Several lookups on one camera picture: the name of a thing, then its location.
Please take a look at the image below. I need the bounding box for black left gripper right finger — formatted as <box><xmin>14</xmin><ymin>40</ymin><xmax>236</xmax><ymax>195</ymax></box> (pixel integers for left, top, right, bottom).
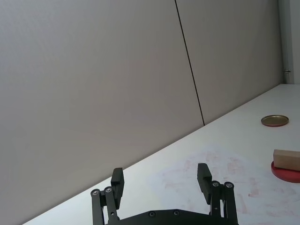
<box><xmin>197</xmin><ymin>163</ymin><xmax>239</xmax><ymax>225</ymax></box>

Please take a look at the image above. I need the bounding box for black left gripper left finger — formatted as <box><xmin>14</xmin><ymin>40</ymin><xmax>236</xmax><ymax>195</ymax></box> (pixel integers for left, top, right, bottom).
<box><xmin>90</xmin><ymin>167</ymin><xmax>126</xmax><ymax>225</ymax></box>

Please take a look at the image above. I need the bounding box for red round plate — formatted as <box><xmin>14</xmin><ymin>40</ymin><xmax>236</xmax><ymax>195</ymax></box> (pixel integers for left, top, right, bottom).
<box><xmin>270</xmin><ymin>160</ymin><xmax>300</xmax><ymax>183</ymax></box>

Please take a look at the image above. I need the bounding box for tan wooden block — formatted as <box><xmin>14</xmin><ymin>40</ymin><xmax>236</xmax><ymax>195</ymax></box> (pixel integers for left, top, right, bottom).
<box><xmin>273</xmin><ymin>149</ymin><xmax>300</xmax><ymax>172</ymax></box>

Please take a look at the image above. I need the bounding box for round gold metal lid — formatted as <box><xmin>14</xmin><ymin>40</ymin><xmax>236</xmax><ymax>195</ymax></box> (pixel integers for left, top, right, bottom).
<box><xmin>261</xmin><ymin>114</ymin><xmax>290</xmax><ymax>128</ymax></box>

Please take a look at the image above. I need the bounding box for grey metal post with latch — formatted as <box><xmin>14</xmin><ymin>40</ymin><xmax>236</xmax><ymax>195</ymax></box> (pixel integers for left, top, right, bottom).
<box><xmin>278</xmin><ymin>0</ymin><xmax>292</xmax><ymax>84</ymax></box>

